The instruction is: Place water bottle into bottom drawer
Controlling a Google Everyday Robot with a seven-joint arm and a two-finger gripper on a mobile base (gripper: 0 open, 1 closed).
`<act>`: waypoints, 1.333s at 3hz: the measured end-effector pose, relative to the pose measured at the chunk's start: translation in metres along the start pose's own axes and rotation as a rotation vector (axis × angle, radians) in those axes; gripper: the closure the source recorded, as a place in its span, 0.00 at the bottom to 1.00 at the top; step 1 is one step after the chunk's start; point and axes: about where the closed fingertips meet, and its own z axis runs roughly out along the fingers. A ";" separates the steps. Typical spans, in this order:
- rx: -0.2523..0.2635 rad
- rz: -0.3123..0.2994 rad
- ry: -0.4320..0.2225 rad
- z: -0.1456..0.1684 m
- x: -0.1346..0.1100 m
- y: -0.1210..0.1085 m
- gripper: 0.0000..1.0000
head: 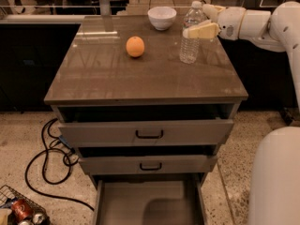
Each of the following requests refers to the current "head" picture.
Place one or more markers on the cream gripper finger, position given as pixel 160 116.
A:
pixel 212 11
pixel 203 30

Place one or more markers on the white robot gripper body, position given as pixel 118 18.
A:
pixel 231 22

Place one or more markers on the clear plastic water bottle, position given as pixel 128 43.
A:
pixel 190 46

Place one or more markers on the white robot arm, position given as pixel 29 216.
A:
pixel 273 166

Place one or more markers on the grey top drawer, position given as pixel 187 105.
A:
pixel 144 125

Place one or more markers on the grey drawer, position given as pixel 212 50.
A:
pixel 150 203
pixel 130 165
pixel 144 125

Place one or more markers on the grey drawer cabinet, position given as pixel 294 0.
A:
pixel 98 72

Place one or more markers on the grey middle drawer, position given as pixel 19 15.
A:
pixel 130 165

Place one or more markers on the grey bottom drawer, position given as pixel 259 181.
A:
pixel 150 203

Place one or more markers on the white ceramic bowl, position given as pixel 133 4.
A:
pixel 162 18

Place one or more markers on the orange fruit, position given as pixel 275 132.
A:
pixel 135 46

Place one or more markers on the silver can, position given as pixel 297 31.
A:
pixel 39 219

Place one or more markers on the red soda can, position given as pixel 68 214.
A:
pixel 22 210

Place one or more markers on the wire basket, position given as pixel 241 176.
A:
pixel 8 196

